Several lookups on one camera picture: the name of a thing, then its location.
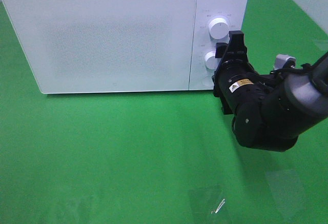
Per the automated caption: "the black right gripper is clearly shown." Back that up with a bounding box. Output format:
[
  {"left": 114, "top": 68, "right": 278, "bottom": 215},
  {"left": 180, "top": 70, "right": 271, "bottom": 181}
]
[{"left": 213, "top": 30, "right": 259, "bottom": 115}]

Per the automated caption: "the white microwave knob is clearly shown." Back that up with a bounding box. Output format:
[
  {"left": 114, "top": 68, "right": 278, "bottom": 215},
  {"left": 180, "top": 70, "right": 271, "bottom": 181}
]
[
  {"left": 209, "top": 16, "right": 230, "bottom": 39},
  {"left": 204, "top": 51, "right": 219, "bottom": 70}
]

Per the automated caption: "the round microwave door button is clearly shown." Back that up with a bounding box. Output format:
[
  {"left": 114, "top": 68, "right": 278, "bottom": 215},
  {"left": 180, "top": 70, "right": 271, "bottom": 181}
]
[{"left": 201, "top": 75, "right": 213, "bottom": 88}]

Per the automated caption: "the white microwave door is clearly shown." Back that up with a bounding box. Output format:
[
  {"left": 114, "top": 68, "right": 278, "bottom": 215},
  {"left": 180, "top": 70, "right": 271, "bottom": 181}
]
[{"left": 3, "top": 0, "right": 196, "bottom": 94}]

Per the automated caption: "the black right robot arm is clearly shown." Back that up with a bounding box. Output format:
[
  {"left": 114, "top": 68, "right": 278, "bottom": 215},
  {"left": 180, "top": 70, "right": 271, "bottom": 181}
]
[{"left": 212, "top": 31, "right": 327, "bottom": 152}]

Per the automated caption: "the clear tape patch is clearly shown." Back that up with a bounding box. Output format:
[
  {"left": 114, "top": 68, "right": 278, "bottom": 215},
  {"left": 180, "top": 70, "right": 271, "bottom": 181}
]
[{"left": 188, "top": 184, "right": 224, "bottom": 216}]

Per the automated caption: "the white microwave oven body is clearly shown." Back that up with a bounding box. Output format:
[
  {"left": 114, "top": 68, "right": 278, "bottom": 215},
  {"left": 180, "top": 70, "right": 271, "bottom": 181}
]
[{"left": 5, "top": 0, "right": 250, "bottom": 95}]

